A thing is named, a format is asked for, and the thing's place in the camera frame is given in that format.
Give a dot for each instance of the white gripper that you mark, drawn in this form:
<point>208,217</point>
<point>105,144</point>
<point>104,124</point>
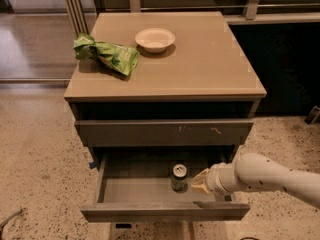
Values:
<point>213,181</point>

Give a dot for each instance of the green soda can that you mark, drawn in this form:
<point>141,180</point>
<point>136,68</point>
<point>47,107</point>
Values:
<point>179,177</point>

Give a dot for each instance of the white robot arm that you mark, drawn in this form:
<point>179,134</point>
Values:
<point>252,172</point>

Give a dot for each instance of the closed grey top drawer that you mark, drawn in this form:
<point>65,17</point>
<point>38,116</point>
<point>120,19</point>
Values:
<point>155,133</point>

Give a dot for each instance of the open middle drawer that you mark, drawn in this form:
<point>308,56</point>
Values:
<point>136,187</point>

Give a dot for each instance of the grey drawer cabinet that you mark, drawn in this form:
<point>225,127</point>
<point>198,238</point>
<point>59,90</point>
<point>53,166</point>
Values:
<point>203,75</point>

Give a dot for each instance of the blue tape piece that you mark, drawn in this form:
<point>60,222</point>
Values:
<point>92,165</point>

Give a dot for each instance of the dark object at right floor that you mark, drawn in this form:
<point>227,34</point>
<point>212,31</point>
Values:
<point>313,115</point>

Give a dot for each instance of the green chip bag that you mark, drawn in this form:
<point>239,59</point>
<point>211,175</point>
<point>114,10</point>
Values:
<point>122,59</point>

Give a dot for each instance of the white paper bowl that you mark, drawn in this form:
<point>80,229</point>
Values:
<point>155,40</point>

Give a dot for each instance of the metal window frame rail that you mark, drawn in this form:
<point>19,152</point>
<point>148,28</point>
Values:
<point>236,12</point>

